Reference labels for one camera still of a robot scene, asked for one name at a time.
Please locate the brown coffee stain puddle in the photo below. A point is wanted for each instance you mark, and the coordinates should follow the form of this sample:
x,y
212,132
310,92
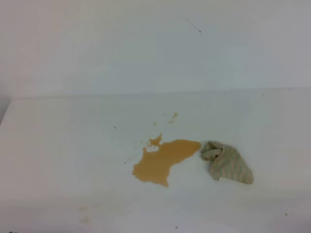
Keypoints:
x,y
158,158

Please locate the green striped rag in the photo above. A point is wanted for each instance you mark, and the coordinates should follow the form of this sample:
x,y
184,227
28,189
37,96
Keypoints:
x,y
226,162

